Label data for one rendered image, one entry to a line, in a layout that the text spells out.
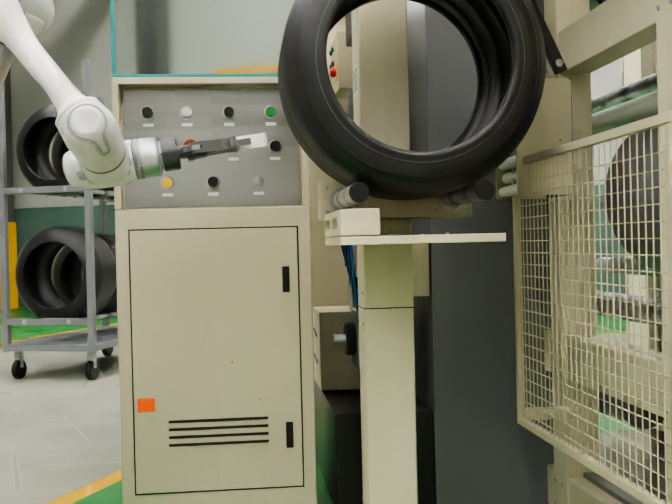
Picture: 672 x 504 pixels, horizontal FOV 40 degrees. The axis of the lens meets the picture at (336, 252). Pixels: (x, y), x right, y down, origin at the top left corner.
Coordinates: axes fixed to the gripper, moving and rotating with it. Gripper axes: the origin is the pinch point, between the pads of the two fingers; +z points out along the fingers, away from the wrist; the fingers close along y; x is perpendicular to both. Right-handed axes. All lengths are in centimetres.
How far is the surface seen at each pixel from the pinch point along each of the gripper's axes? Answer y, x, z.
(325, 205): 23.7, 16.2, 16.6
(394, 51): 26, -20, 41
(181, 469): 53, 82, -33
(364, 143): -12.8, 5.5, 23.4
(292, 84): -9.3, -9.8, 10.5
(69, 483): 110, 93, -76
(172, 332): 53, 44, -29
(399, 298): 26, 43, 32
